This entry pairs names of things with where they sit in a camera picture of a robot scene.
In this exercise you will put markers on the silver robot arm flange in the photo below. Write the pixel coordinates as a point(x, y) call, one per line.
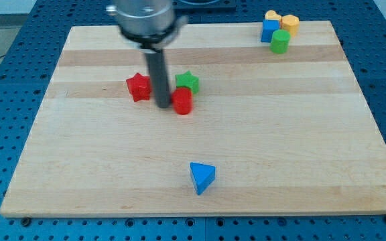
point(148, 25)

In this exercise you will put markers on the green star block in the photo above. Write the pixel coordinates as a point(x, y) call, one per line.
point(188, 80)

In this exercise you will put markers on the red star block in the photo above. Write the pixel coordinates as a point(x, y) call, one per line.
point(139, 87)

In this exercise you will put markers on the red cylinder block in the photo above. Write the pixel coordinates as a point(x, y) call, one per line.
point(182, 100)

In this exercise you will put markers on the light wooden board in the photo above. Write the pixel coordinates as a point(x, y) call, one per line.
point(289, 134)

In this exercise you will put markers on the blue triangle block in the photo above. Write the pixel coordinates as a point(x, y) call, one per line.
point(202, 176)

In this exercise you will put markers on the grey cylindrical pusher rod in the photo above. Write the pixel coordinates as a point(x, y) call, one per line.
point(156, 64)

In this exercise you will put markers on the green cylinder block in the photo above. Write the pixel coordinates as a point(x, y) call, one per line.
point(280, 41)

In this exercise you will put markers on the blue cube block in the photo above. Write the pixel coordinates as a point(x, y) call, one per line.
point(269, 26)

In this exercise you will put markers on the yellow heart block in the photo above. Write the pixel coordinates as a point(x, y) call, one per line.
point(272, 15)

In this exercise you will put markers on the yellow hexagon block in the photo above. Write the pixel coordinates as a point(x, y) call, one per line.
point(291, 24)

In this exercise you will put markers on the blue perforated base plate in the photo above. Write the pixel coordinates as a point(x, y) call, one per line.
point(26, 69)

